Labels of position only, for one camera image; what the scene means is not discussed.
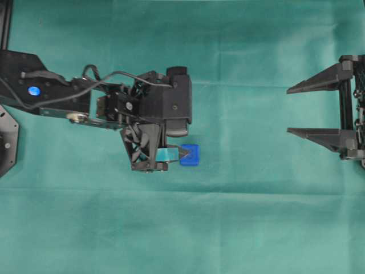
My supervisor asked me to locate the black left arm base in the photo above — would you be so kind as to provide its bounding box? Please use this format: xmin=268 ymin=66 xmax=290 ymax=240
xmin=0 ymin=106 xmax=19 ymax=177

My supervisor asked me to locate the black frame rail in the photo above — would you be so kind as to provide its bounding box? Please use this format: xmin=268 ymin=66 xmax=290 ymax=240
xmin=0 ymin=0 xmax=13 ymax=50

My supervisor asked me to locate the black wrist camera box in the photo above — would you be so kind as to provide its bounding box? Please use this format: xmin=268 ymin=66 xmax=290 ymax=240
xmin=139 ymin=66 xmax=192 ymax=124

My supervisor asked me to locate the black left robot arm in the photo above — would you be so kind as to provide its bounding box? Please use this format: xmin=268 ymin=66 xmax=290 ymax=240
xmin=1 ymin=50 xmax=192 ymax=172

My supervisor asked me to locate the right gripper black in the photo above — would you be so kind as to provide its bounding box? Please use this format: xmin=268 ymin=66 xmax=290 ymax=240
xmin=286 ymin=55 xmax=364 ymax=168

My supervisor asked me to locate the green table cloth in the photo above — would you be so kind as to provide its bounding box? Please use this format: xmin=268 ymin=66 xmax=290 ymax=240
xmin=1 ymin=1 xmax=364 ymax=273

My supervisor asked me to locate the blue block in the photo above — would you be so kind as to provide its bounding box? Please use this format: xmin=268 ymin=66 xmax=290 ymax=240
xmin=180 ymin=144 xmax=200 ymax=166

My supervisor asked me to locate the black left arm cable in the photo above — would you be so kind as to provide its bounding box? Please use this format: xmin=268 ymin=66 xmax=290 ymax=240
xmin=0 ymin=65 xmax=175 ymax=111

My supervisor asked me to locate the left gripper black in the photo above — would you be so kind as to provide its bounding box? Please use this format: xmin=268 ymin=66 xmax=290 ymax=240
xmin=96 ymin=71 xmax=190 ymax=173

